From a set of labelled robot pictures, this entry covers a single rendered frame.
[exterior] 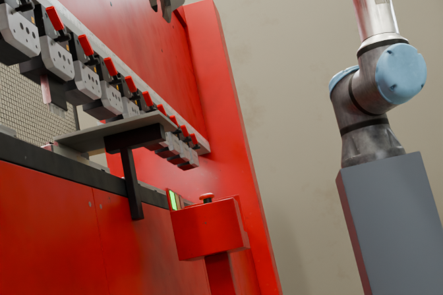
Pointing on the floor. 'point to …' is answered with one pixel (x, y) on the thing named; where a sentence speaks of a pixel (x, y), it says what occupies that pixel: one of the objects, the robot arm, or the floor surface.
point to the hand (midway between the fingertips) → (159, 13)
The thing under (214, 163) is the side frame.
